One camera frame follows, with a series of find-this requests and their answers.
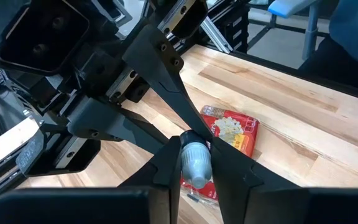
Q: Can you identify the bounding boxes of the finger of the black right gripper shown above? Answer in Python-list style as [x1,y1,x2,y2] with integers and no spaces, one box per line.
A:
[67,96,171,154]
[122,24,214,143]

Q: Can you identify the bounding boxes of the blue padded stool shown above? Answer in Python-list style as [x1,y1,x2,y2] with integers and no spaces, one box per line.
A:
[267,0,321,60]

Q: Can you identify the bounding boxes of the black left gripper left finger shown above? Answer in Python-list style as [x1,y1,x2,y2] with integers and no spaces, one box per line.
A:
[0,135,183,224]

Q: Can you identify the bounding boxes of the red popcorn packet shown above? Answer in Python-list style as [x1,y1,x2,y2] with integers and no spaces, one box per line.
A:
[180,105,260,206]

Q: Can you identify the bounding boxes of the person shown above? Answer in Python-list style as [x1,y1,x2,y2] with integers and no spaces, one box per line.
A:
[298,0,358,94]

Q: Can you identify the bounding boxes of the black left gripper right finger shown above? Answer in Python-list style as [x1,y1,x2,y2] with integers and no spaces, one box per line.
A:
[210,136,358,224]

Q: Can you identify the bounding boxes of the black aluminium table frame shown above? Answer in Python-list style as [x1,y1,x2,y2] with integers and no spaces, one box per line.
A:
[197,0,358,105]

